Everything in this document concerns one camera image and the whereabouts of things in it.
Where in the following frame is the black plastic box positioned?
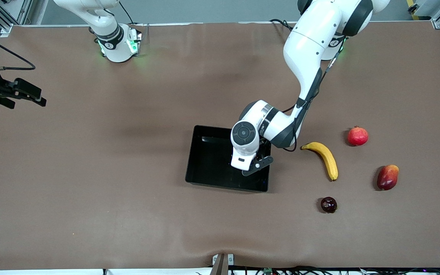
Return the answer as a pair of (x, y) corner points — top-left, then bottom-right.
(185, 125), (273, 193)

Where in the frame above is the yellow banana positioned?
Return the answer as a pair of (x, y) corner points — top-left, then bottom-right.
(301, 142), (338, 181)

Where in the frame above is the dark purple plum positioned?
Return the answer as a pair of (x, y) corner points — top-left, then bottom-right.
(320, 197), (338, 214)

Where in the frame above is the brown table mat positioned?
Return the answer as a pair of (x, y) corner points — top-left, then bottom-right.
(0, 22), (440, 270)

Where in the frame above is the red pomegranate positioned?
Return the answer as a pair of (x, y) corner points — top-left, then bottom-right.
(348, 126), (369, 147)

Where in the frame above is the red orange mango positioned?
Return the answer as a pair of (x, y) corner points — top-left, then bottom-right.
(377, 165), (400, 191)

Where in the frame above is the grey table edge bracket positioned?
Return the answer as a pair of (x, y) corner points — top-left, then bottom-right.
(210, 253), (235, 275)

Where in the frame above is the black right base cable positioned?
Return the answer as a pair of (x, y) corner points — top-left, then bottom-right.
(119, 0), (137, 25)

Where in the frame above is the black base cable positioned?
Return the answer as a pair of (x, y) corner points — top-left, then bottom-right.
(269, 18), (294, 32)
(119, 0), (137, 25)

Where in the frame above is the black left base cable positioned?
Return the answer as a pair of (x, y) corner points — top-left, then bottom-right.
(269, 18), (294, 32)

